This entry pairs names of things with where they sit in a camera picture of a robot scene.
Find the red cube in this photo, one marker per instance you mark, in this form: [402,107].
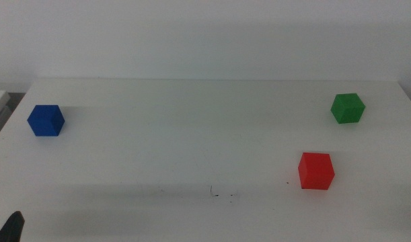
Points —
[315,171]

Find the blue cube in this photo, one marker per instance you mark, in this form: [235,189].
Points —
[45,121]

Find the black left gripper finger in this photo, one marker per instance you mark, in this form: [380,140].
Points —
[10,230]

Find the green cube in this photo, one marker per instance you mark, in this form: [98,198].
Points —
[347,108]

